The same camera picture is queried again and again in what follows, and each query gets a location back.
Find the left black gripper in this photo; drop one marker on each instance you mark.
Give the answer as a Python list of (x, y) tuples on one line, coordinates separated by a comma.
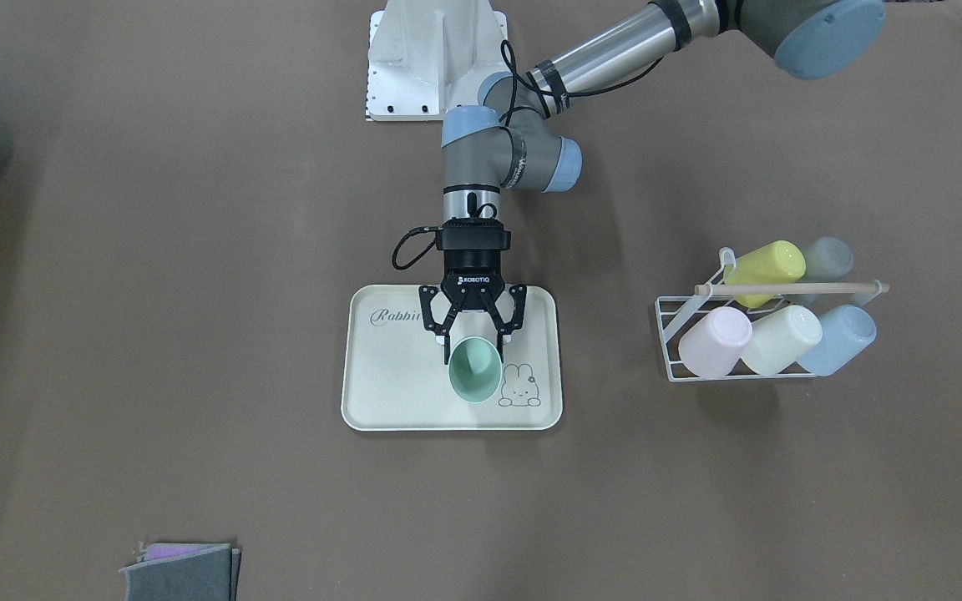
[(473, 269)]

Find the green cup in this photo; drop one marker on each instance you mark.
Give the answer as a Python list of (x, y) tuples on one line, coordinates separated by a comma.
[(475, 369)]

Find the cream rabbit tray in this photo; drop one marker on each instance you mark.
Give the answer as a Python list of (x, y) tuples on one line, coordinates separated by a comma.
[(395, 379)]

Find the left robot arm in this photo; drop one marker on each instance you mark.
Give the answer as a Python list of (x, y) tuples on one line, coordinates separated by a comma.
[(502, 142)]

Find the pink cup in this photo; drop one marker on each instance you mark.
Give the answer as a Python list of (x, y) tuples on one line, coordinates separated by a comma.
[(713, 346)]

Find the cream cup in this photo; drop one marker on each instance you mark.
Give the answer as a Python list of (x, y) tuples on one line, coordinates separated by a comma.
[(780, 339)]

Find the yellow cup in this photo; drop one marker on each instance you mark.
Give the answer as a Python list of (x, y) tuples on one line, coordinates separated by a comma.
[(779, 262)]

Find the grey cup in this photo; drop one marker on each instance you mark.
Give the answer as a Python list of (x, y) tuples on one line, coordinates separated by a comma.
[(828, 260)]

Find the blue cup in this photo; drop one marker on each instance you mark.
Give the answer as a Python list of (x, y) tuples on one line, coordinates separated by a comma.
[(846, 330)]

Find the grey folded cloth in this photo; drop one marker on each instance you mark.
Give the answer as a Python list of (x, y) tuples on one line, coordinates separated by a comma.
[(183, 571)]

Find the white wire cup rack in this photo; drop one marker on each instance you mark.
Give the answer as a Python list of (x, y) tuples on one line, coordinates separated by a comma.
[(676, 315)]

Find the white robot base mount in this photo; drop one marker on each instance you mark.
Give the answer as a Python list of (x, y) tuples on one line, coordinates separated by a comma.
[(429, 57)]

